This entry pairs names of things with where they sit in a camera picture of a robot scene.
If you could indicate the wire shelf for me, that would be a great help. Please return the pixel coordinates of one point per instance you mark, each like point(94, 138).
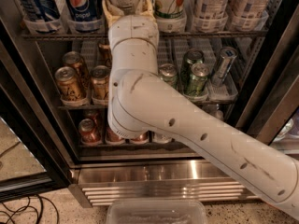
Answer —
point(69, 37)
point(93, 106)

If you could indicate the blue pepsi can front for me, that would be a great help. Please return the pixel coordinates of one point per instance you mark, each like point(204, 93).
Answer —
point(84, 10)

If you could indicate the left glass fridge door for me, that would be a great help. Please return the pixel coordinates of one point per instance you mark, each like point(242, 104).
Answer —
point(33, 159)

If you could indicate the white labelled can far right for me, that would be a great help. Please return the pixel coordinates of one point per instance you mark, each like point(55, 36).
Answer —
point(249, 9)

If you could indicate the right glass fridge door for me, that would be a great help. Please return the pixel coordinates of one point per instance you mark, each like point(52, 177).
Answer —
point(277, 98)

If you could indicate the gold can back centre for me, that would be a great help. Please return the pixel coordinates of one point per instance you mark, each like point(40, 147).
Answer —
point(105, 51)

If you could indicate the blue pepsi can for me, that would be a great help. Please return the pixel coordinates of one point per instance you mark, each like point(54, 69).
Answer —
point(41, 10)
point(84, 10)

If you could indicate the green can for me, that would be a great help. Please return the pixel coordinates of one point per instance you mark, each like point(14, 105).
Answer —
point(198, 76)
point(190, 57)
point(169, 74)

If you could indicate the clear water bottle left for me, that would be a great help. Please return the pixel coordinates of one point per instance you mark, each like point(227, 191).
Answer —
point(161, 138)

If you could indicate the blue pepsi can left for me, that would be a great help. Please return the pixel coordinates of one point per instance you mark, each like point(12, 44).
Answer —
point(41, 10)

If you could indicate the green can front right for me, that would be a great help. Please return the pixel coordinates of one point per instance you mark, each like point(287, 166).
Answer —
point(198, 76)

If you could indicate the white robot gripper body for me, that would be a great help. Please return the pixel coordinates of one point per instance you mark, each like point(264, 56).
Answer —
point(133, 28)

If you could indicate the glass fridge door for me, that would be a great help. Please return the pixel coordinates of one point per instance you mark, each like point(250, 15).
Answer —
point(33, 159)
point(277, 98)

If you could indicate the white labelled can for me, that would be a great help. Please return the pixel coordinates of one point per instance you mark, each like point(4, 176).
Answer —
point(249, 9)
point(210, 9)

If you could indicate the green can back right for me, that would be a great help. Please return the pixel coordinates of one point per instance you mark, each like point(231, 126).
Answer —
point(190, 57)

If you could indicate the middle wire shelf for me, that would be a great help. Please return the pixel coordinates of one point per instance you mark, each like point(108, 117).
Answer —
point(93, 106)

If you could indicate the gold can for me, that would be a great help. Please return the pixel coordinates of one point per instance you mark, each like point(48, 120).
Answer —
point(76, 61)
point(69, 84)
point(105, 51)

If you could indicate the clear plastic bin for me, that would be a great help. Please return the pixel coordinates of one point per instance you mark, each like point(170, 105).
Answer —
point(156, 211)

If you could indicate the gold can front left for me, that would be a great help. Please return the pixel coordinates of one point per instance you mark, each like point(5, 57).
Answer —
point(69, 84)

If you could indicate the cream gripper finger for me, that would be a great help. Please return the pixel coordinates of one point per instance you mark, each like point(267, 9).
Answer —
point(145, 8)
point(111, 12)

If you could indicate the steel fridge bottom grille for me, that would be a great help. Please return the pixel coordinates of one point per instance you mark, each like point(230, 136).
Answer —
point(171, 180)

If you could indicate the red can front left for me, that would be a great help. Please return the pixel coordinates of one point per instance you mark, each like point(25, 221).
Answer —
point(89, 131)

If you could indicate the silver slim can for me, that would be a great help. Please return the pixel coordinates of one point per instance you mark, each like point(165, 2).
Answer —
point(225, 60)

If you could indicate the top wire shelf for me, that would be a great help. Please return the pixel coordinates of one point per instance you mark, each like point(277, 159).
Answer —
point(69, 37)

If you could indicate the clear water bottle right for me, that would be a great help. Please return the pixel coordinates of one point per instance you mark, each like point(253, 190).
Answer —
point(218, 114)

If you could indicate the gold can back left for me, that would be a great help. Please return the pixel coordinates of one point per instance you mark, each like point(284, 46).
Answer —
point(76, 61)

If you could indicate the clear water bottle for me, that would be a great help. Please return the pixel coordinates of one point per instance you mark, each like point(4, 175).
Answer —
point(218, 114)
point(161, 138)

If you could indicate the green can centre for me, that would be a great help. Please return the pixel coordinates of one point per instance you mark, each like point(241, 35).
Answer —
point(169, 74)

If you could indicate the red can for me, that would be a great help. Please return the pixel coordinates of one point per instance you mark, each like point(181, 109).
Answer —
point(113, 138)
point(141, 138)
point(89, 131)

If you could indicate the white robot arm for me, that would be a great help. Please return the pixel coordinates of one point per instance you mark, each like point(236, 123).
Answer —
point(140, 101)

